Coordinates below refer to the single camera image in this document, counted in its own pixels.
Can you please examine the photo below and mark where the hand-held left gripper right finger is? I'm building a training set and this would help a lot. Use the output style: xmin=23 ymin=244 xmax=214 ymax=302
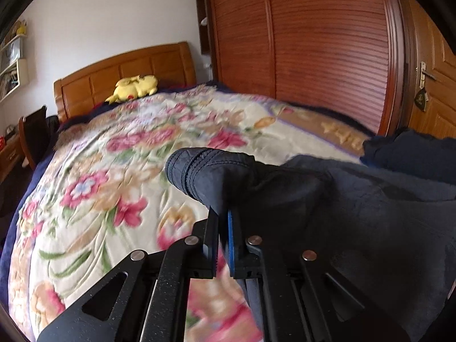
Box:
xmin=227 ymin=211 xmax=410 ymax=342

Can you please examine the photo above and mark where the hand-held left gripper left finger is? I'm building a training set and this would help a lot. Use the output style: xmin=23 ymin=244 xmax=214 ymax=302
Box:
xmin=37 ymin=208 xmax=219 ymax=342

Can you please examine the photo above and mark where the black jacket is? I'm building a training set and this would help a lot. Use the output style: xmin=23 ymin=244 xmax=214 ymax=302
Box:
xmin=166 ymin=146 xmax=456 ymax=342

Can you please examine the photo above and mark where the floral blanket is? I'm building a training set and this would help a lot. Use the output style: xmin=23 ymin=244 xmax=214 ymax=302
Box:
xmin=7 ymin=85 xmax=374 ymax=342

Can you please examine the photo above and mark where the yellow plush toy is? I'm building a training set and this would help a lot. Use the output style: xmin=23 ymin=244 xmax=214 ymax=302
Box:
xmin=105 ymin=74 xmax=158 ymax=105

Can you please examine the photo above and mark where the wooden bed headboard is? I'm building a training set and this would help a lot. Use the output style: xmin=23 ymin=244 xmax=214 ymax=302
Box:
xmin=53 ymin=42 xmax=197 ymax=122

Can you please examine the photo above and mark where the folded dark garment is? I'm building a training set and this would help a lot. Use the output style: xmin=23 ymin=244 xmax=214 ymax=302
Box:
xmin=363 ymin=128 xmax=456 ymax=194

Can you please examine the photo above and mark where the wooden chair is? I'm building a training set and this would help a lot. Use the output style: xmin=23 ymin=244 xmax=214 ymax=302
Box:
xmin=19 ymin=106 xmax=49 ymax=170

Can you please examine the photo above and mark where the wooden louvred wardrobe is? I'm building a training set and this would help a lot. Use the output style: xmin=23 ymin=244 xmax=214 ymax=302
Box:
xmin=208 ymin=0 xmax=407 ymax=137

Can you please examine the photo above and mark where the wooden desk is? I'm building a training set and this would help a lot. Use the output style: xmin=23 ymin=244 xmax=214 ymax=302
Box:
xmin=0 ymin=128 xmax=26 ymax=188

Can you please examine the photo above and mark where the wardrobe side shelf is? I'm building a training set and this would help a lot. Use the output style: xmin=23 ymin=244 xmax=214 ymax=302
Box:
xmin=194 ymin=0 xmax=215 ymax=56

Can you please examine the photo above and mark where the dark hanging door tag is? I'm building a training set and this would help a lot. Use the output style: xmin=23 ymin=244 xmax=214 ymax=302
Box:
xmin=414 ymin=87 xmax=429 ymax=112

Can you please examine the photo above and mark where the wooden door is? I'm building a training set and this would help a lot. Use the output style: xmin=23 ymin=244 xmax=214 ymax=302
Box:
xmin=402 ymin=0 xmax=456 ymax=140

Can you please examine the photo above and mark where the brass door handle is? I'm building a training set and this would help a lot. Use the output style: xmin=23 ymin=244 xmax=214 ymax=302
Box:
xmin=416 ymin=62 xmax=437 ymax=88

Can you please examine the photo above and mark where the white wall shelf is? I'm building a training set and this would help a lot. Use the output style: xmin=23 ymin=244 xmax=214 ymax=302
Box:
xmin=0 ymin=19 xmax=29 ymax=102

